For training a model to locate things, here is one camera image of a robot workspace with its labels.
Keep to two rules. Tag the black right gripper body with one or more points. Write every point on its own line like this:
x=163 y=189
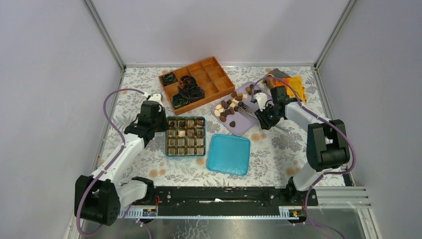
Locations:
x=268 y=116

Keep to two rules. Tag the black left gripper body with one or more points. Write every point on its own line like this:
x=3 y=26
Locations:
x=160 y=124

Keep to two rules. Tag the metal serving tongs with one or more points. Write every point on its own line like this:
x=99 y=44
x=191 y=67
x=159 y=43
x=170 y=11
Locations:
x=246 y=111

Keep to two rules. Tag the teal chocolate box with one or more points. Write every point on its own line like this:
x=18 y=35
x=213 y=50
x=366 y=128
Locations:
x=185 y=136

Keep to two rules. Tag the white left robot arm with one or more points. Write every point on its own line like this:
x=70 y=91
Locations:
x=100 y=196

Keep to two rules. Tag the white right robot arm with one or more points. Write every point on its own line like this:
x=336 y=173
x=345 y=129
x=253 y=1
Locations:
x=326 y=148

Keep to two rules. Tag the rolled dark green tie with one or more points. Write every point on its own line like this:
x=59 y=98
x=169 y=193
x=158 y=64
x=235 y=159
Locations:
x=179 y=101

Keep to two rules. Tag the orange grey cloth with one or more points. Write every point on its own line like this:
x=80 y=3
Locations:
x=294 y=81

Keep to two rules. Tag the lavender plastic tray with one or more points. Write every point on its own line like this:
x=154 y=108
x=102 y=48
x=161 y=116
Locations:
x=244 y=125

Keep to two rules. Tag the rolled dark floral tie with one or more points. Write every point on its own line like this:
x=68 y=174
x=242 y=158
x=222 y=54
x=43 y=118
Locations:
x=168 y=79

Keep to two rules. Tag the pile of assorted chocolates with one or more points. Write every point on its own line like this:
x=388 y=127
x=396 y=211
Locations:
x=228 y=107

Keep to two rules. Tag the wooden compartment tray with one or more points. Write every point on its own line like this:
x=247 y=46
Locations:
x=209 y=75

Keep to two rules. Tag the rolled dark patterned tie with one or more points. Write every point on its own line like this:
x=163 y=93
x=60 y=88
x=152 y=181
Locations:
x=192 y=93

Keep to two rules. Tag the teal box lid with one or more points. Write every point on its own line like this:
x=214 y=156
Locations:
x=229 y=154

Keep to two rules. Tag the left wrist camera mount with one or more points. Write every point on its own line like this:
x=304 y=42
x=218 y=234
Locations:
x=154 y=97

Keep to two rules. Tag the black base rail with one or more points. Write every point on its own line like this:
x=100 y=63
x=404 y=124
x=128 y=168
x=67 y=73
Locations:
x=221 y=202

